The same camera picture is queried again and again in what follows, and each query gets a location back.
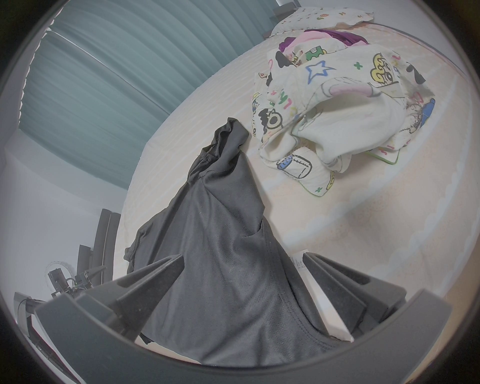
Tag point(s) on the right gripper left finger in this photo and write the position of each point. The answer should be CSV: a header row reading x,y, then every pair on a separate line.
x,y
150,288

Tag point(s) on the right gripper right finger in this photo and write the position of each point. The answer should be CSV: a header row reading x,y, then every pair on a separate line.
x,y
352,292

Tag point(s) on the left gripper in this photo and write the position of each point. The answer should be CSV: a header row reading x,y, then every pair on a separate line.
x,y
79,282

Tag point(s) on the black T-shirt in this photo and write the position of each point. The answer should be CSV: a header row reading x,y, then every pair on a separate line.
x,y
225,262

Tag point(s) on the bed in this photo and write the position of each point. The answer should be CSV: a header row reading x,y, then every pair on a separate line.
x,y
375,232

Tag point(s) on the black chair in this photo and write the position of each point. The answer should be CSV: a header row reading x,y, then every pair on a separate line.
x,y
107,240

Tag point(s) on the blue-green curtain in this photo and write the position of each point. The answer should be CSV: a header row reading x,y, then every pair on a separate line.
x,y
157,45
86,123

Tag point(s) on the white printed garment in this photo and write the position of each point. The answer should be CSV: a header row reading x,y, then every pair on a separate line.
x,y
348,112

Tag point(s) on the purple garment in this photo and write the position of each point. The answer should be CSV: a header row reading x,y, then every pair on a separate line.
x,y
347,36

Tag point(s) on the pink garment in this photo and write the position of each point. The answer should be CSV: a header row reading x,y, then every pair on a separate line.
x,y
311,36

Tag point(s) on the white printed pillow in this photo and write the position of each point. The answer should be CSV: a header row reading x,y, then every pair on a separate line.
x,y
322,15

